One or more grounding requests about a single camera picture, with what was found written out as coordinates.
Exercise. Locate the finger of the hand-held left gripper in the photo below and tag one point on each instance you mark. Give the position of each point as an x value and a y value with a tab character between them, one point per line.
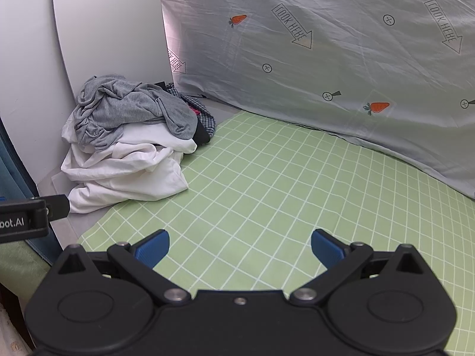
58	206

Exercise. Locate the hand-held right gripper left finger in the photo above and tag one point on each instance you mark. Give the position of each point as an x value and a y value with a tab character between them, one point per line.
154	247

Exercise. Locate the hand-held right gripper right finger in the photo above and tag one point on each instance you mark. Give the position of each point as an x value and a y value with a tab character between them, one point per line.
326	248

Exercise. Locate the grey pants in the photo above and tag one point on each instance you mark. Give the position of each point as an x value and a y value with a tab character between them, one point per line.
122	111

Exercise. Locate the white garment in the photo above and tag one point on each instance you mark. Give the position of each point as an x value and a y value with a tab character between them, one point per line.
122	178

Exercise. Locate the green checked bed sheet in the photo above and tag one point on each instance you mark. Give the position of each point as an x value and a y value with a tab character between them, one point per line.
259	193

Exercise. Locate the black garment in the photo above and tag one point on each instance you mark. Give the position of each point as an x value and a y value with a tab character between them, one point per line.
200	135

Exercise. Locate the plaid shirt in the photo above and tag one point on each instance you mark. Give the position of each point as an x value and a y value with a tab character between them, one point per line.
206	120

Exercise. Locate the red garment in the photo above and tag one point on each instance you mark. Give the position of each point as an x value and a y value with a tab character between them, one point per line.
194	110

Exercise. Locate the grey carrot-printed quilt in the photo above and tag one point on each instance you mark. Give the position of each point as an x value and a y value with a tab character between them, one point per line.
297	81

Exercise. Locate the white board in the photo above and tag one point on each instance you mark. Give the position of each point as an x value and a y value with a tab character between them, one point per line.
107	26

